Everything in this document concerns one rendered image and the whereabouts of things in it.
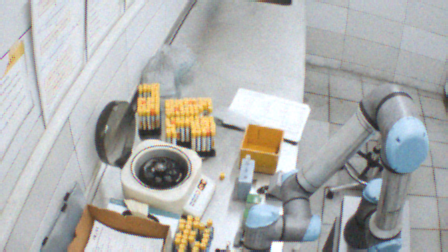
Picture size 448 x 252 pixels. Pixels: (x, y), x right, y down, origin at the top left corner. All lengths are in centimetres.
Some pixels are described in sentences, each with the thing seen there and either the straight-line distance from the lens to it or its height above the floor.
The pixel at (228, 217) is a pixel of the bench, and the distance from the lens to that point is 158.
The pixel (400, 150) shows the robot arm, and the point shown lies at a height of 150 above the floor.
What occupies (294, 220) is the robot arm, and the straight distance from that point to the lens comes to 118.
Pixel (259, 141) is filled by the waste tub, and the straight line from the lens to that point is 180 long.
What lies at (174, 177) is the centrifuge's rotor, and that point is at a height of 98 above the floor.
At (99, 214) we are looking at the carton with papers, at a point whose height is 99.
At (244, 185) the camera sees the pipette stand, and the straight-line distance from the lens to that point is 157.
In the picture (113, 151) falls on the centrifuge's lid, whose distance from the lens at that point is 163.
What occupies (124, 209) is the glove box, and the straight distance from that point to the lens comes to 152.
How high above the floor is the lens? 212
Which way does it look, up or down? 41 degrees down
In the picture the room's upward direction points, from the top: 3 degrees clockwise
